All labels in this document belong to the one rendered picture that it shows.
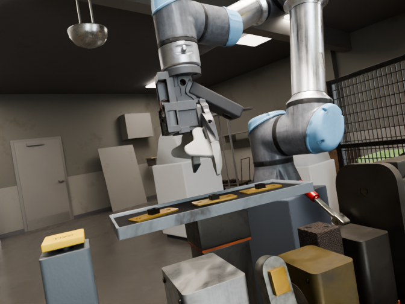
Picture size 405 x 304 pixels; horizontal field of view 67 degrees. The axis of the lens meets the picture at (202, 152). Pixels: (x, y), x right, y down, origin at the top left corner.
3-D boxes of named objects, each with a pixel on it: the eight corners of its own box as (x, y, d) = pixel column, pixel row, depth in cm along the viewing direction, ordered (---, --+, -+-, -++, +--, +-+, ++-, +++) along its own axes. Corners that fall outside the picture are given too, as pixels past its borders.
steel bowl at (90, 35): (64, 50, 294) (61, 35, 294) (100, 54, 319) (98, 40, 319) (78, 36, 267) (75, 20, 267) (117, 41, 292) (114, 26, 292)
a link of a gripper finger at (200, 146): (191, 180, 50) (177, 137, 55) (225, 174, 52) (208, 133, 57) (193, 169, 48) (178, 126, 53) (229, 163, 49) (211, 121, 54)
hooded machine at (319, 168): (319, 240, 356) (302, 134, 355) (281, 234, 398) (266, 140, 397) (345, 225, 396) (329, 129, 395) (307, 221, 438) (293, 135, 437)
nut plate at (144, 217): (137, 222, 49) (135, 215, 49) (127, 221, 52) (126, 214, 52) (179, 210, 55) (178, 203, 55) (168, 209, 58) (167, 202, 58)
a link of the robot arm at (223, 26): (210, 25, 73) (171, 19, 66) (243, 2, 64) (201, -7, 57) (216, 58, 73) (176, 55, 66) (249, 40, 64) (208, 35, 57)
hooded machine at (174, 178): (161, 237, 475) (145, 134, 473) (196, 225, 520) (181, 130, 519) (195, 245, 413) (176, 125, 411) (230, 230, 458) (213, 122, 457)
